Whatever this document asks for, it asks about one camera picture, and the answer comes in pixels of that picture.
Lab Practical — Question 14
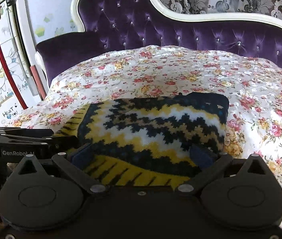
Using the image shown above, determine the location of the yellow black patterned knit sweater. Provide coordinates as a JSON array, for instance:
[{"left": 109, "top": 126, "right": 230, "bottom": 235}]
[{"left": 56, "top": 92, "right": 229, "bottom": 188}]

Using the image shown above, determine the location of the floral bedspread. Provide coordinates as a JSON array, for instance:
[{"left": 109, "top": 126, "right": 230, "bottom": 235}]
[{"left": 4, "top": 44, "right": 282, "bottom": 237}]

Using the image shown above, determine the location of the purple tufted velvet headboard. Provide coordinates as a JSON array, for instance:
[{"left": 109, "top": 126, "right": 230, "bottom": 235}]
[{"left": 35, "top": 0, "right": 282, "bottom": 83}]

